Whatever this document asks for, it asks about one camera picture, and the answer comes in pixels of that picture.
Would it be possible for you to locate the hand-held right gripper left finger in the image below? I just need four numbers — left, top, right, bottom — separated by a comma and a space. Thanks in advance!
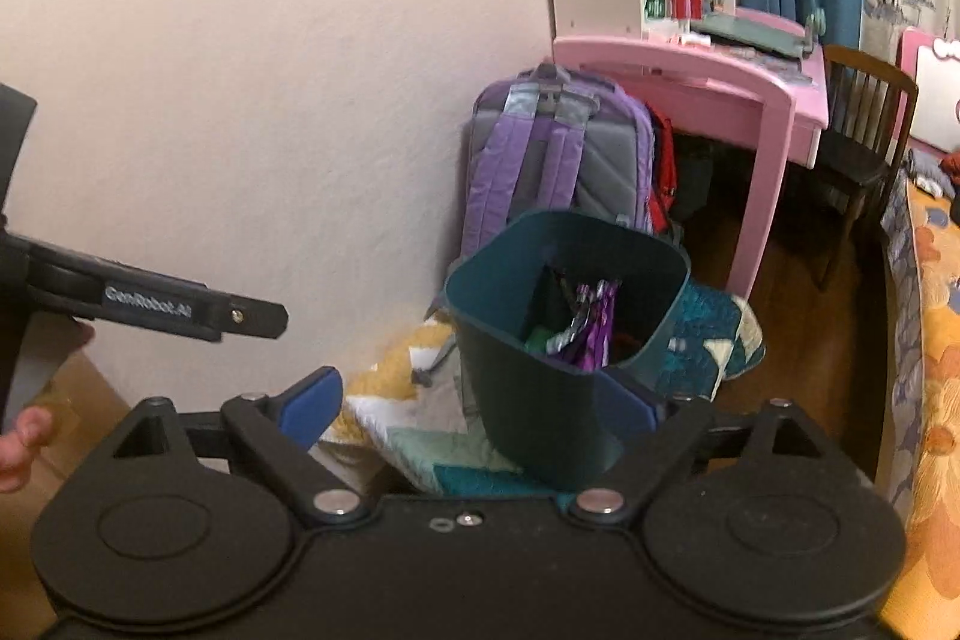
101, 366, 372, 528

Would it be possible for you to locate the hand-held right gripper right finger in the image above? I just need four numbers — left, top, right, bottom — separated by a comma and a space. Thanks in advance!
568, 372, 837, 528

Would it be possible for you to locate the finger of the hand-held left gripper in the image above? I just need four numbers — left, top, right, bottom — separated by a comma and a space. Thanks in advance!
26, 237, 290, 342

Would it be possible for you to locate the purple chip bag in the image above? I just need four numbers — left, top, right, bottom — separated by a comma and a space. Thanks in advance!
546, 278, 625, 372

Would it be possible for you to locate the teal plastic bin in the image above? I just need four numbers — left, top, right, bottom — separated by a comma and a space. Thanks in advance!
442, 209, 692, 492

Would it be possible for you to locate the green cylindrical can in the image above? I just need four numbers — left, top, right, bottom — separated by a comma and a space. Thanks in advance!
523, 329, 569, 356

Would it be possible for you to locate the person's left hand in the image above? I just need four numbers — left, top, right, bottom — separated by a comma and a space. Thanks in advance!
0, 405, 56, 494

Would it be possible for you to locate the patchwork quilt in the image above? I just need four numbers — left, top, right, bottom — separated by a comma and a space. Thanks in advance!
321, 281, 767, 500

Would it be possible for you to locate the cardboard box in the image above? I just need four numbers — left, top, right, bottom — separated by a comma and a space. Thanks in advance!
0, 346, 134, 640

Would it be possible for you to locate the red bag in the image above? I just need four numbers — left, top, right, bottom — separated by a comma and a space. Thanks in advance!
646, 101, 680, 230

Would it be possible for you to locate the purple backpack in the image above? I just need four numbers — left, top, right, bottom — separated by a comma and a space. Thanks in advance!
457, 62, 659, 283

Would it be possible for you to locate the orange printed blanket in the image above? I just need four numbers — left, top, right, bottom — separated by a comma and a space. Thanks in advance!
876, 158, 960, 640

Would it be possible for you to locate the dark wooden chair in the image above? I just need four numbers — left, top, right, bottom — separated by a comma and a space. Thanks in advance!
812, 44, 920, 290

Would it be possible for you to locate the pink desk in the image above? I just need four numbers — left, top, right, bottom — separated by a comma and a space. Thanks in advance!
553, 35, 830, 305

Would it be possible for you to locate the green desk tray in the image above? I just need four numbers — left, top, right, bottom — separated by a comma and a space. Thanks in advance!
688, 5, 827, 61

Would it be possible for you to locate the pink and white headboard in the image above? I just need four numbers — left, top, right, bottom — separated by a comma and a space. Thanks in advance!
898, 26, 960, 155

